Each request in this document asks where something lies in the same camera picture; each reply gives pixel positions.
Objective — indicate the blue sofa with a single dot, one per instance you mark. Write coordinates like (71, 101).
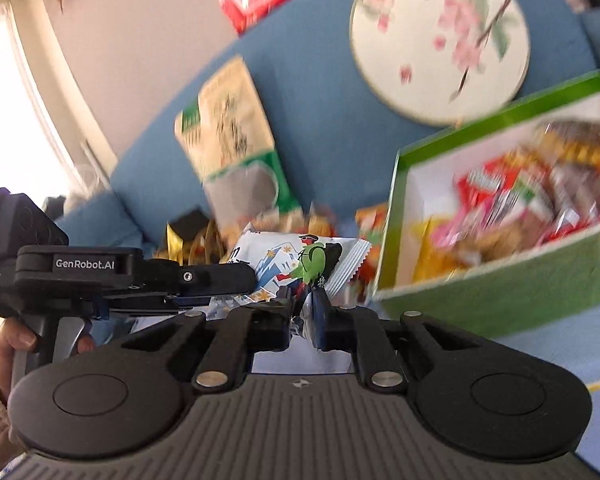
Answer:
(330, 150)

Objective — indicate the large beige green snack bag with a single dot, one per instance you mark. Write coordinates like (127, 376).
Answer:
(230, 125)

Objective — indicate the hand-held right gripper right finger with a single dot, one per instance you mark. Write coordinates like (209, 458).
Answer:
(321, 325)

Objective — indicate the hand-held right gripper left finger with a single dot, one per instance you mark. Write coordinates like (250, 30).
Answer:
(280, 322)

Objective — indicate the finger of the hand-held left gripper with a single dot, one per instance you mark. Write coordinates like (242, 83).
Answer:
(205, 277)
(190, 302)

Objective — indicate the person's left hand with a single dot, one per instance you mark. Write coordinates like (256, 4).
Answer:
(7, 345)

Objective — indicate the clear bag of brown candies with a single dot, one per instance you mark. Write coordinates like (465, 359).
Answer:
(580, 185)

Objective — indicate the white snack packet green figure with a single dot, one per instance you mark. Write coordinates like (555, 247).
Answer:
(280, 255)

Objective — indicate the bright window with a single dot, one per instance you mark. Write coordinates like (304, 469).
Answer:
(10, 110)

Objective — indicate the green cardboard box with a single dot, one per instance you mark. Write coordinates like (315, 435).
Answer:
(480, 290)

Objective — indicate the gold black wrapped candy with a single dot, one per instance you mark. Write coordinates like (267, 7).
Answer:
(190, 220)

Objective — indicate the red snack packet dark print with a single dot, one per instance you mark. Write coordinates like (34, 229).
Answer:
(500, 190)

